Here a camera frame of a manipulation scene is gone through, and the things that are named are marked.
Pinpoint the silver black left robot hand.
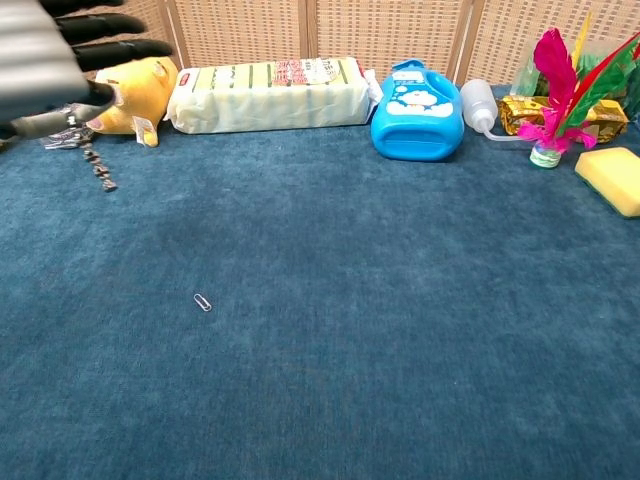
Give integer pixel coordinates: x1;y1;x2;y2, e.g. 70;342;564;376
0;0;174;144

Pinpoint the blue pump detergent bottle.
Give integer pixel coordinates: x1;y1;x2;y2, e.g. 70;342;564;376
370;58;466;163

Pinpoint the clear plastic squeeze bottle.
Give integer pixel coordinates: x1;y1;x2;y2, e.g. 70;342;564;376
459;78;527;144

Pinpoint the yellow plush toy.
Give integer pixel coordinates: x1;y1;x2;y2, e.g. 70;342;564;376
89;55;180;149

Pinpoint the packaged yellow sponge pack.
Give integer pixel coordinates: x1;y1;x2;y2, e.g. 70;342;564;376
164;55;385;136

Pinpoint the woven wooden folding screen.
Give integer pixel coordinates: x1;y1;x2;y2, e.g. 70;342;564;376
79;0;640;87

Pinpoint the blue table mat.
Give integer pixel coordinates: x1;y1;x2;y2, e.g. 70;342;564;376
0;82;640;480

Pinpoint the gold red snack bag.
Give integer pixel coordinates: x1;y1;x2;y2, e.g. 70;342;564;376
497;94;630;145

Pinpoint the clear box of green items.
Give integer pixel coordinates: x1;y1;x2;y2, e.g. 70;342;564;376
510;37;640;101

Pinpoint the colourful feather shuttlecock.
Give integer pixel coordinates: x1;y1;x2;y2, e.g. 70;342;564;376
516;11;640;170

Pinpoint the yellow cleaning sponge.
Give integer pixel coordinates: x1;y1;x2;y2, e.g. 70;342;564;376
574;146;640;220

